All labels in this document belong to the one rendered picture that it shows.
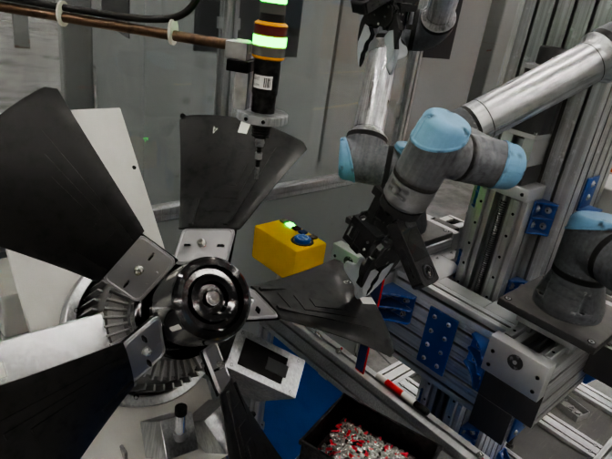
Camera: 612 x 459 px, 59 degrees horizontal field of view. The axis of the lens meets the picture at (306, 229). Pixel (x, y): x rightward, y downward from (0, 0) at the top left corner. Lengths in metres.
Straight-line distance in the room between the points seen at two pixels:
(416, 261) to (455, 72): 4.63
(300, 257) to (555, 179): 0.66
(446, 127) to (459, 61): 4.66
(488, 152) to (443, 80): 4.52
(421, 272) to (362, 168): 0.65
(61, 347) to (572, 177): 1.16
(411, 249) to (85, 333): 0.51
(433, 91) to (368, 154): 3.86
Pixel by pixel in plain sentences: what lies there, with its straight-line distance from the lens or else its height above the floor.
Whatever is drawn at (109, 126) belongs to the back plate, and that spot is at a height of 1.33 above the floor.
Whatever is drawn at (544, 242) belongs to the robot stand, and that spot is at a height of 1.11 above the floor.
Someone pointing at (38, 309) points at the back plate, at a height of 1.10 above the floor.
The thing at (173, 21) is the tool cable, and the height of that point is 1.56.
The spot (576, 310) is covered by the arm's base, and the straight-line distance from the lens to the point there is 1.31.
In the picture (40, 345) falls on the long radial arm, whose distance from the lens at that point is 0.85.
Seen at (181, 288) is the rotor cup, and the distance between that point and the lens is 0.74.
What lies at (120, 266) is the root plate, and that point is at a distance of 0.80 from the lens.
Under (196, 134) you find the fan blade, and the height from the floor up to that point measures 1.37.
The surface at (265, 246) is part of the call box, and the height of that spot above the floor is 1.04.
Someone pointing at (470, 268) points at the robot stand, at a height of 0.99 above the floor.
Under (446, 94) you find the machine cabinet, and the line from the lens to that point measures 5.43.
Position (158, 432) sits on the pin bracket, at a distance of 0.94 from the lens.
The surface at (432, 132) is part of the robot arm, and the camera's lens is 0.79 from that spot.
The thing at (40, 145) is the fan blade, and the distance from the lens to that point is 0.77.
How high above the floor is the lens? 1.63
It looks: 24 degrees down
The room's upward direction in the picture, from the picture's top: 8 degrees clockwise
